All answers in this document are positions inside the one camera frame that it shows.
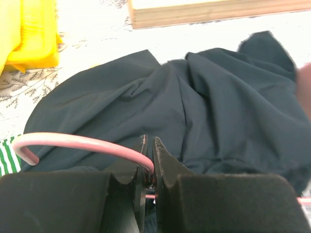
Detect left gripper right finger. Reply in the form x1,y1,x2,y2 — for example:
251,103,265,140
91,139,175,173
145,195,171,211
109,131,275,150
153,137,194,233

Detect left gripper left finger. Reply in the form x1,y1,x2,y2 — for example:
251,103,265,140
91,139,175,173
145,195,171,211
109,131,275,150
103,134,149,233

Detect dark navy shorts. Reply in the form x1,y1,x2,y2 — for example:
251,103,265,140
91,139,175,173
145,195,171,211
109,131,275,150
24,32,311,194

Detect pink hanger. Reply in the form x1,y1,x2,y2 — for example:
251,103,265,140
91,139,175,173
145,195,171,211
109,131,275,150
12,132,311,207

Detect wooden hanger rack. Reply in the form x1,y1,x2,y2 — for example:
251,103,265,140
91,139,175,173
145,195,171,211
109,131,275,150
127,0,311,29

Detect green white striped cloth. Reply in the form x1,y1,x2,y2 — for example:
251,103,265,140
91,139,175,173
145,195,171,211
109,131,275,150
0,134,21,176

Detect yellow plastic bin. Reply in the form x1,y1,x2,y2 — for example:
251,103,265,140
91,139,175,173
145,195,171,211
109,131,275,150
4,0,62,73

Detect pink divided tray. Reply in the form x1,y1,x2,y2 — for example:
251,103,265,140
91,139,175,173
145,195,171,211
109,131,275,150
297,63,311,108

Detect yellow shirt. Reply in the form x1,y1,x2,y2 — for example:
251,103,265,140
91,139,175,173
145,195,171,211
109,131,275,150
0,0,29,71

